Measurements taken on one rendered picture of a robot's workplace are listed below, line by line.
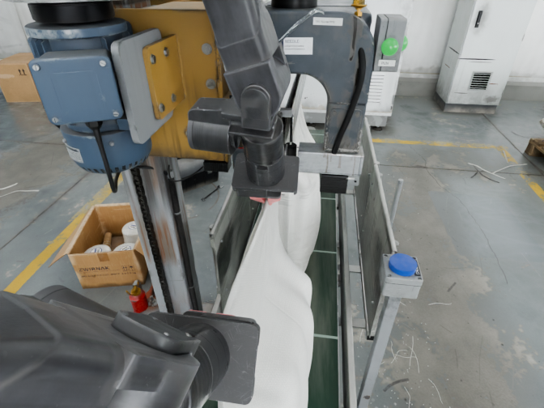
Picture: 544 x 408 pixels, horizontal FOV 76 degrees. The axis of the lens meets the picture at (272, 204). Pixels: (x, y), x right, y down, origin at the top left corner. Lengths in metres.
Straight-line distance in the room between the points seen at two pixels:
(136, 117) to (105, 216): 1.72
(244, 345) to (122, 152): 0.46
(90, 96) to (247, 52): 0.27
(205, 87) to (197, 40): 0.09
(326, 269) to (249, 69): 1.15
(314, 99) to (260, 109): 3.20
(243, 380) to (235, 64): 0.32
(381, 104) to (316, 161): 2.89
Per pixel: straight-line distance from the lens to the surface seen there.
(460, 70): 4.48
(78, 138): 0.70
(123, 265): 1.96
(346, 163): 0.80
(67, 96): 0.59
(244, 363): 0.33
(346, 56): 0.72
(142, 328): 0.17
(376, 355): 1.10
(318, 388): 1.17
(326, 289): 1.40
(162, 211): 1.06
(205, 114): 0.48
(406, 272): 0.84
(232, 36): 0.41
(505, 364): 1.92
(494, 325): 2.04
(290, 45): 0.72
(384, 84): 3.61
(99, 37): 0.65
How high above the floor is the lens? 1.41
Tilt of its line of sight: 35 degrees down
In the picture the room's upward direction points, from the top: straight up
